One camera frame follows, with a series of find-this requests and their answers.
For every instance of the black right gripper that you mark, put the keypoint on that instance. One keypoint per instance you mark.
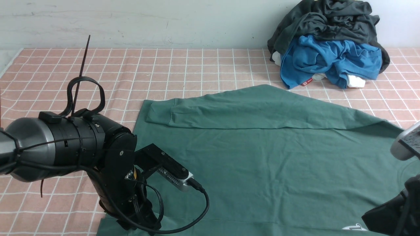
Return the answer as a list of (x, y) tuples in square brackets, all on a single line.
[(399, 216)]

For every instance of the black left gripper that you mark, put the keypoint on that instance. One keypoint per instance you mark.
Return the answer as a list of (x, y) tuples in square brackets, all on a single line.
[(121, 187)]

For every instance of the green long-sleeve top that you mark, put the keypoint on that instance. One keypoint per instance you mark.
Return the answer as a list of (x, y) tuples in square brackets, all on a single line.
[(275, 163)]

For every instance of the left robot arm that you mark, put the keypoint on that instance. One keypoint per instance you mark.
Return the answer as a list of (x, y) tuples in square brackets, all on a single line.
[(34, 149)]

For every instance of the pink grid tablecloth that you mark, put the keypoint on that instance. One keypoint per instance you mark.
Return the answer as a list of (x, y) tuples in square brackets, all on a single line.
[(34, 80)]

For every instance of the blue crumpled garment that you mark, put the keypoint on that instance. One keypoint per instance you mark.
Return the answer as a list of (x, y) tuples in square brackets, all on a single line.
[(307, 56)]

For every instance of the dark grey crumpled garment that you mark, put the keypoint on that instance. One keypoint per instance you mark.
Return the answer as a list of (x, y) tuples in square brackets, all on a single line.
[(329, 20)]

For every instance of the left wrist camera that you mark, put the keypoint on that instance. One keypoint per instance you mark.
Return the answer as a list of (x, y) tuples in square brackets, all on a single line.
[(151, 159)]

